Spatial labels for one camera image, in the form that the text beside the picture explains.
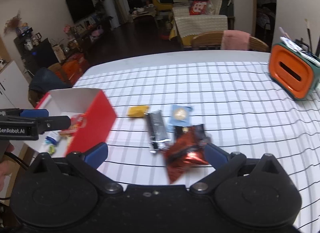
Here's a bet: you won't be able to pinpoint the wooden chair pink towel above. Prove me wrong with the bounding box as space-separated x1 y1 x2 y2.
191 30 269 52

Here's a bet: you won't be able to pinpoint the red white cardboard box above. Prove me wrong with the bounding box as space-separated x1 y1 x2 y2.
36 88 117 158

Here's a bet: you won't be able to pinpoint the black television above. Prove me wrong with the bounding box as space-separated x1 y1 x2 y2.
65 0 95 24

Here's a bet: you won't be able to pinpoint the chair with dark jacket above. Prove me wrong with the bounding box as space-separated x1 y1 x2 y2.
28 68 72 108

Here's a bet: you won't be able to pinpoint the yellow giraffe toy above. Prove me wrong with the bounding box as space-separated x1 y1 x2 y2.
152 0 173 13

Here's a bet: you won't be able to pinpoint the small green candy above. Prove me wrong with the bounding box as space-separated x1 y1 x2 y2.
47 145 56 156

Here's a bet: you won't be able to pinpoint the yellow snack packet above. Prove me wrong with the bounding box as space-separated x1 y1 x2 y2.
127 105 149 118

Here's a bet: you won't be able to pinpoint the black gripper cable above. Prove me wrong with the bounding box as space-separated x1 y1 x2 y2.
2 151 32 171

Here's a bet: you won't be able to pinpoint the black silver snack bar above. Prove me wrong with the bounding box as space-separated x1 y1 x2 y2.
145 110 171 154

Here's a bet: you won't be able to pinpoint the red cushion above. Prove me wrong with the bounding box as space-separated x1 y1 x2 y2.
189 0 208 16

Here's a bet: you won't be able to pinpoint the orange green storage container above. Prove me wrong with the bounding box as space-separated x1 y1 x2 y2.
268 36 319 100

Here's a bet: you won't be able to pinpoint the red snack packet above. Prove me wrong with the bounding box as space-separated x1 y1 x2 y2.
59 113 87 137

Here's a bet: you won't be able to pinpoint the person left hand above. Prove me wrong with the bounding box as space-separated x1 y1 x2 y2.
0 157 15 191

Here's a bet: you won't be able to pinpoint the light blue cookie packet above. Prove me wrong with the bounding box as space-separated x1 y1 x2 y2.
167 104 193 132

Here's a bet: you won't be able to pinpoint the red brown foil packet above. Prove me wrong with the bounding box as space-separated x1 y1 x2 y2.
164 124 211 184

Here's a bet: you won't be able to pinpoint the sofa with cream cover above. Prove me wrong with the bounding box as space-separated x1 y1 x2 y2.
169 0 235 48

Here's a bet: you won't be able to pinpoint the blue white snack packet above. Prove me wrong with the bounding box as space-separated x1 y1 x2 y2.
43 131 61 146

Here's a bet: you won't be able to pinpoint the checkered white tablecloth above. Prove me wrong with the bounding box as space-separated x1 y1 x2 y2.
75 62 319 232

